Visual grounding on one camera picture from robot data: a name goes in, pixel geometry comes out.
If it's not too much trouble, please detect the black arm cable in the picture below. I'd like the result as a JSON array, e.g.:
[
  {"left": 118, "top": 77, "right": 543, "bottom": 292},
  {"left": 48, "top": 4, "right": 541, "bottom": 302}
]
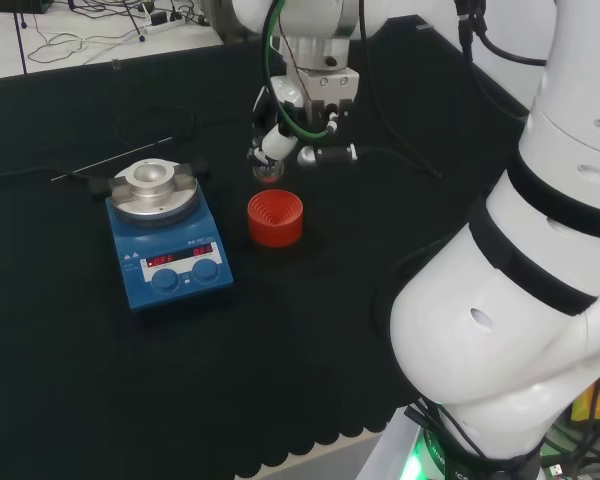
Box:
[{"left": 452, "top": 0, "right": 549, "bottom": 67}]

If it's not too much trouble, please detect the thin metal probe rod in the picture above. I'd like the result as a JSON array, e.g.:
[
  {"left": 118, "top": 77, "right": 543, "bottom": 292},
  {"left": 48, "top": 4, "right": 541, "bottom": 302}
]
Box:
[{"left": 51, "top": 137, "right": 174, "bottom": 182}]

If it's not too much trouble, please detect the yellow stop button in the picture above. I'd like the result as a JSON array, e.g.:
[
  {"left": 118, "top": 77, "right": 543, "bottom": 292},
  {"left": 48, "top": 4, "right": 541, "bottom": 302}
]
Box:
[{"left": 572, "top": 364, "right": 600, "bottom": 424}]

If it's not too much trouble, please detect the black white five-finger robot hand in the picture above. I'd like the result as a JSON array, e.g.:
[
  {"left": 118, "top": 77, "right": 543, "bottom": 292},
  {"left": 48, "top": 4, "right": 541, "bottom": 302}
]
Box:
[{"left": 248, "top": 68, "right": 361, "bottom": 171}]

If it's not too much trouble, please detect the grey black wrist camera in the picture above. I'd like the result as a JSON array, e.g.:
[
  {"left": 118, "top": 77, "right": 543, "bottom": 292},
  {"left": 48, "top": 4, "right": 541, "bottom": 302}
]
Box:
[{"left": 296, "top": 143, "right": 359, "bottom": 167}]

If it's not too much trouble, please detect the black bench cloth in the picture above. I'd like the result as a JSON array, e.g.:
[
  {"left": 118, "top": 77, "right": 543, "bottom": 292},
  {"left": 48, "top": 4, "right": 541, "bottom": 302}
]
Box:
[{"left": 0, "top": 17, "right": 531, "bottom": 480}]

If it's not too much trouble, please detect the clear glass round-bottom flask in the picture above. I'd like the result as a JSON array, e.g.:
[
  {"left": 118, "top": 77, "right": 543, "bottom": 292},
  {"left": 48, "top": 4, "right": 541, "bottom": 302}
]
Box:
[{"left": 252, "top": 159, "right": 285, "bottom": 184}]

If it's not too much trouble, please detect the green cable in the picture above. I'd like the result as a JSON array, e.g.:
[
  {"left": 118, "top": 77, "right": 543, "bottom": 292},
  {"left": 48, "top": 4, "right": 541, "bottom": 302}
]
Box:
[{"left": 260, "top": 0, "right": 332, "bottom": 140}]

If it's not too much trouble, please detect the white power strip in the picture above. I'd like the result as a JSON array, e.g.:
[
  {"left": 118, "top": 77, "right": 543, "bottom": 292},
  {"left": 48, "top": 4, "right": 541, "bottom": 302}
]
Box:
[{"left": 143, "top": 10, "right": 222, "bottom": 36}]

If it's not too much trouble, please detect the red ribbed flask holder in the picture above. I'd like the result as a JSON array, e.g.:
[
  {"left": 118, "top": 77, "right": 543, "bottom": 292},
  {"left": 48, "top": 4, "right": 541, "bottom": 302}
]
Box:
[{"left": 247, "top": 189, "right": 305, "bottom": 249}]

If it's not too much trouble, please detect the heater with blue base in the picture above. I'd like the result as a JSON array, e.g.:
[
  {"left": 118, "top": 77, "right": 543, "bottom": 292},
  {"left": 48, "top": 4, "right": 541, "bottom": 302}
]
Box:
[{"left": 82, "top": 157, "right": 235, "bottom": 314}]

